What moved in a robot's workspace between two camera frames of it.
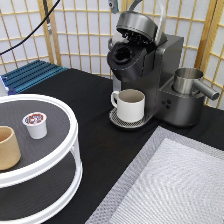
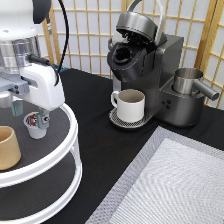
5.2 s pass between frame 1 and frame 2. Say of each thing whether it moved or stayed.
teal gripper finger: moved
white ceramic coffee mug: stayed
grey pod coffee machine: stayed
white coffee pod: stayed
